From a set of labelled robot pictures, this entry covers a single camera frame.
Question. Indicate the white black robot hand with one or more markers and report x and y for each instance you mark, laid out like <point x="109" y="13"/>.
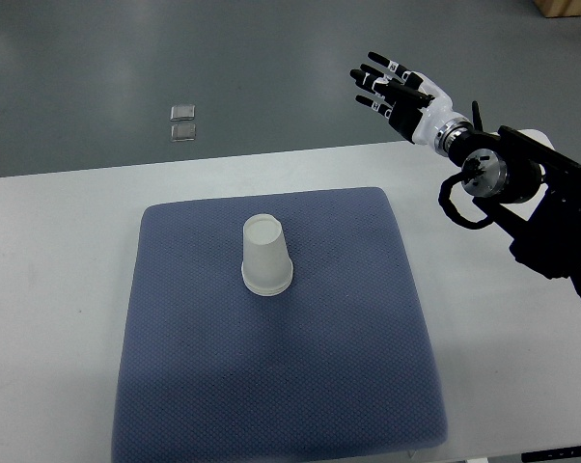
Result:
<point x="420" y="111"/>

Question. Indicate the white paper cup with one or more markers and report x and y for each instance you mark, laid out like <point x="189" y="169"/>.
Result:
<point x="267" y="280"/>
<point x="264" y="241"/>

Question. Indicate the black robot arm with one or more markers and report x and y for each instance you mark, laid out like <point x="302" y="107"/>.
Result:
<point x="532" y="192"/>

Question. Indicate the wooden furniture corner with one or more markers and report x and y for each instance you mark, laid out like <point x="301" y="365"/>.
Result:
<point x="558" y="8"/>

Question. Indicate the upper metal floor plate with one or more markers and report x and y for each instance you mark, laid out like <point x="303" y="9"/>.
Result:
<point x="182" y="112"/>

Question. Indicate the white paper cup on mat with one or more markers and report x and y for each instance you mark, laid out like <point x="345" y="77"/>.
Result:
<point x="267" y="280"/>

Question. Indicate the blue grey fabric mat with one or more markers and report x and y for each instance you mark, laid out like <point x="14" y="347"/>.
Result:
<point x="338" y="365"/>

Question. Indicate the black table control panel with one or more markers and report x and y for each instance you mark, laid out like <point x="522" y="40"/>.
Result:
<point x="551" y="454"/>

